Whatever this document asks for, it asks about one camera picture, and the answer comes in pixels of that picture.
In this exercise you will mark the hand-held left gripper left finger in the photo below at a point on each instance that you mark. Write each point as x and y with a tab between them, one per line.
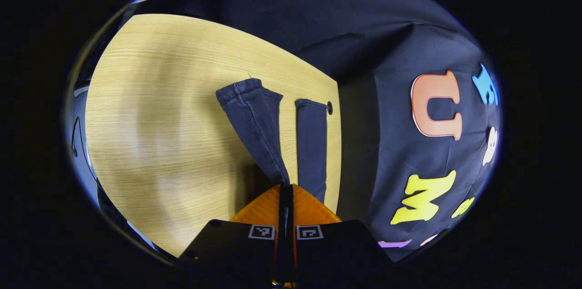
227	248

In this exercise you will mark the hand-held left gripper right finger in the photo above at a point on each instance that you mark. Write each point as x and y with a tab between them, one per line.
345	248

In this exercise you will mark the dark jeans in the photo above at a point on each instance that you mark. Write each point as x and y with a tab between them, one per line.
259	130

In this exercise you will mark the black backdrop cloth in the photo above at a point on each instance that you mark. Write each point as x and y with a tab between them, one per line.
363	30

